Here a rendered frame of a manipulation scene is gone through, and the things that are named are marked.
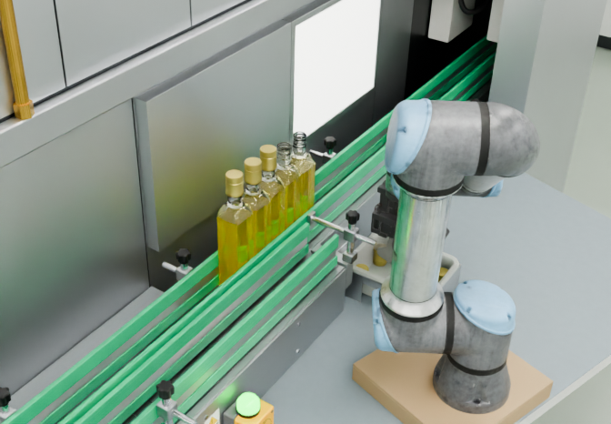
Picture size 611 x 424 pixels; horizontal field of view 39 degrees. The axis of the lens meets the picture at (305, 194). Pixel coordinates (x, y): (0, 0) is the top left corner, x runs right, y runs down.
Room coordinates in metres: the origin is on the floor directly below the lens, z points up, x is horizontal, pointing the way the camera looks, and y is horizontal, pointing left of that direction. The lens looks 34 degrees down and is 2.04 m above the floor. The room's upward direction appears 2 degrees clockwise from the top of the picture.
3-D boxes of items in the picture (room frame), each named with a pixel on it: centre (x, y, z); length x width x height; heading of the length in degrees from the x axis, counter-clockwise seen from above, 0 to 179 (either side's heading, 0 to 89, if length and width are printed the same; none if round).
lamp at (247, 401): (1.10, 0.09, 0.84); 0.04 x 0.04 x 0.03
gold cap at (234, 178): (1.39, 0.14, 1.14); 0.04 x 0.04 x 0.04
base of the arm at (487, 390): (1.21, -0.34, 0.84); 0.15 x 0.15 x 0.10
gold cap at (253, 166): (1.44, 0.11, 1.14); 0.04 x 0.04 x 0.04
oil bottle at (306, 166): (1.58, 0.02, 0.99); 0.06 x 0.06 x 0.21; 59
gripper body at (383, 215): (1.57, -0.20, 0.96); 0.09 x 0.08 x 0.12; 59
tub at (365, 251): (1.55, -0.23, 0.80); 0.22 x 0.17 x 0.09; 58
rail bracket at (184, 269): (1.35, 0.25, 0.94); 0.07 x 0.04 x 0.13; 58
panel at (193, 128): (1.76, 0.07, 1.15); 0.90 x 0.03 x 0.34; 148
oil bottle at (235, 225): (1.39, 0.14, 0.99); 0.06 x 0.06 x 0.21; 57
